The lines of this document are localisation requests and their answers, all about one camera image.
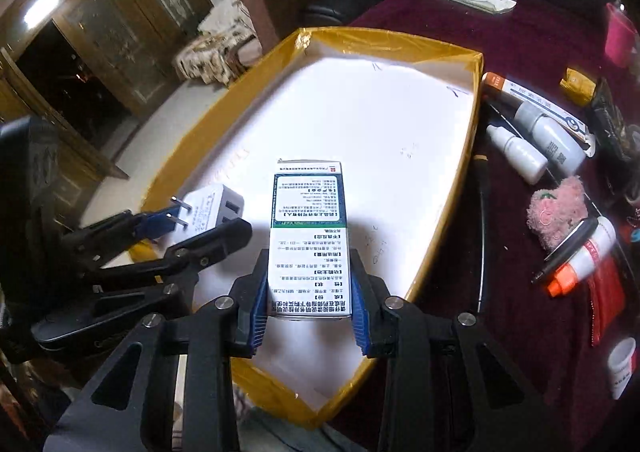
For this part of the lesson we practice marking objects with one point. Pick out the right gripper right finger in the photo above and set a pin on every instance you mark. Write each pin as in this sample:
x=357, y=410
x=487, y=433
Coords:
x=370, y=324

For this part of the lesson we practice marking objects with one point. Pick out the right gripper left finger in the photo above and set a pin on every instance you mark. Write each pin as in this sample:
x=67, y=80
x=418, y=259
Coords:
x=251, y=297

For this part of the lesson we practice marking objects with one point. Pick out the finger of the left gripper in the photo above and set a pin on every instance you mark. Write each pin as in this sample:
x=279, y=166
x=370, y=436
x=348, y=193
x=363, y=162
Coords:
x=104, y=240
x=173, y=275

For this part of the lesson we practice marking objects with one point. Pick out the white green medicine box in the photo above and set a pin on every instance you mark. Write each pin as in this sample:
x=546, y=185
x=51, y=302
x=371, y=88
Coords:
x=308, y=269

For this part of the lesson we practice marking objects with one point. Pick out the white power adapter plug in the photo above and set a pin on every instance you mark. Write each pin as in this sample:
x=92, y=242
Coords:
x=202, y=210

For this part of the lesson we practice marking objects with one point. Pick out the pink plush toy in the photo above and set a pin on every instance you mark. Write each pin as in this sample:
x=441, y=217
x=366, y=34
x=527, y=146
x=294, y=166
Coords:
x=552, y=214

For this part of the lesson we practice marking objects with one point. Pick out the red snack packet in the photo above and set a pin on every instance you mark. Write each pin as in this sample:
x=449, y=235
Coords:
x=607, y=298

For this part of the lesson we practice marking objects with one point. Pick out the white bottle orange cap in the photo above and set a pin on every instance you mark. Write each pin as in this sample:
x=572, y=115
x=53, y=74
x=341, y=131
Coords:
x=585, y=261

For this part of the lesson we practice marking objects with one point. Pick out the large white dropper bottle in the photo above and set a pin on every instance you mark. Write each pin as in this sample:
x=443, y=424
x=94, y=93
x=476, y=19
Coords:
x=553, y=141

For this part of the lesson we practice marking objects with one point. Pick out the white pill bottle red label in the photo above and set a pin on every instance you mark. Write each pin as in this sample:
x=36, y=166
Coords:
x=621, y=365

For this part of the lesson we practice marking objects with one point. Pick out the black snack packet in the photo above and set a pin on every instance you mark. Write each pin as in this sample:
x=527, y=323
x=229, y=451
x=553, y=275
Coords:
x=608, y=124

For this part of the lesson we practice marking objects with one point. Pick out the yellow taped foam box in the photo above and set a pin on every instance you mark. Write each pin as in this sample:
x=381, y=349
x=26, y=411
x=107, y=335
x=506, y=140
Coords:
x=347, y=145

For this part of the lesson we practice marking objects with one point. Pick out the wooden cabinet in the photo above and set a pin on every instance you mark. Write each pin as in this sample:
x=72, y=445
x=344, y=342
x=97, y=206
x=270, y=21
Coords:
x=97, y=70

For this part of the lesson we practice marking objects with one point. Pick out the small white dropper bottle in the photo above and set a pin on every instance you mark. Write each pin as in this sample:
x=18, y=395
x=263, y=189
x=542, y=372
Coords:
x=522, y=156

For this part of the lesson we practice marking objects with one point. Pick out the floral patterned cloth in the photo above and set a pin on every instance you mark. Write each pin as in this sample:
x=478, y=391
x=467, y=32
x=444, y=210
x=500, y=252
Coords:
x=225, y=48

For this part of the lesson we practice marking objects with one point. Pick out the gold foil packet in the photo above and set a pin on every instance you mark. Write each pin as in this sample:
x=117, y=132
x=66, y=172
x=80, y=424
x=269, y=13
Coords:
x=577, y=87

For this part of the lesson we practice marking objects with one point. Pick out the pink knitted bottle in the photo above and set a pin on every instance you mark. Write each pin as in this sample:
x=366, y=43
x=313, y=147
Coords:
x=620, y=37

